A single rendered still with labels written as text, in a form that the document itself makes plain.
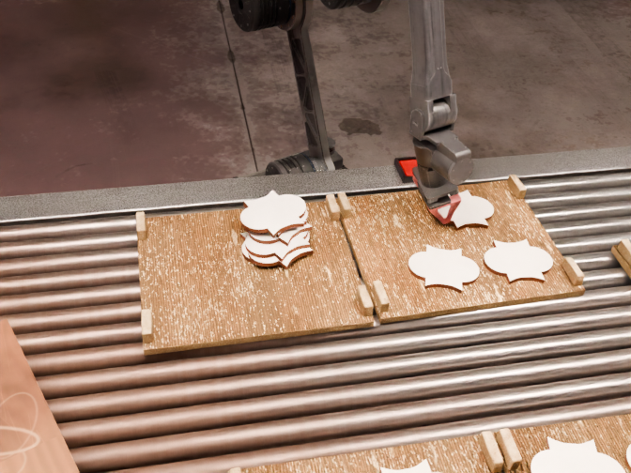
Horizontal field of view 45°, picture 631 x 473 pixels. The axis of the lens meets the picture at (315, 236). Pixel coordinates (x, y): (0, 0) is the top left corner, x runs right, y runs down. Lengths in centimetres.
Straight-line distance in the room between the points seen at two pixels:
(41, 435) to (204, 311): 40
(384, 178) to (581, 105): 239
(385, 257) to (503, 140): 218
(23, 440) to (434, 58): 91
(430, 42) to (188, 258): 60
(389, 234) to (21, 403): 78
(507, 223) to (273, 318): 56
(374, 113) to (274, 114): 47
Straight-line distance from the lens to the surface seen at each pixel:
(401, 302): 144
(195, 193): 169
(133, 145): 346
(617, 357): 149
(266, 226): 147
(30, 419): 118
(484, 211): 166
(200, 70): 397
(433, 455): 125
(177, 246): 153
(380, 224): 159
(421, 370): 138
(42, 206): 171
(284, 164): 261
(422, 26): 141
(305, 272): 147
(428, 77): 142
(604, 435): 135
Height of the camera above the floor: 197
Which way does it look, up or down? 42 degrees down
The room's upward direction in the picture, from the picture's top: 4 degrees clockwise
